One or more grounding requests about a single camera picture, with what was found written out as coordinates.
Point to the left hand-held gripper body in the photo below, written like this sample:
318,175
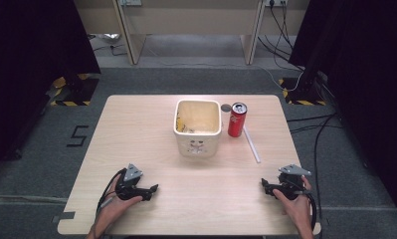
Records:
128,187

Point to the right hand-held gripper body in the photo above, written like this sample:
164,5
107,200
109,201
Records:
290,186

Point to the white straw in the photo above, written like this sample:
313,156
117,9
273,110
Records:
252,146

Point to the white square plastic bin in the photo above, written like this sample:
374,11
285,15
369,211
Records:
197,146

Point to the red drink can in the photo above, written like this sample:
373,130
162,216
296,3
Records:
236,122

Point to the person's left hand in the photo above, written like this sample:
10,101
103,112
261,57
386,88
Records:
114,209

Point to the person's right hand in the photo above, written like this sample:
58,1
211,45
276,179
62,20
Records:
298,212

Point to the grey tape strip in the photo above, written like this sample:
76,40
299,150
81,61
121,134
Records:
66,216

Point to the stand base with striped tape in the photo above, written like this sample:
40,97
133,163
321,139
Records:
305,95
83,91

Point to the black curtain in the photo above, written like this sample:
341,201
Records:
368,66
27,66

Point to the beige wooden desk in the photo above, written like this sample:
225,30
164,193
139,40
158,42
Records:
133,43

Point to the crumpled silver foil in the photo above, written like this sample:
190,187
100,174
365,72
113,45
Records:
109,37

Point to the white wall socket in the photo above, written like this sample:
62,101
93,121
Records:
275,2

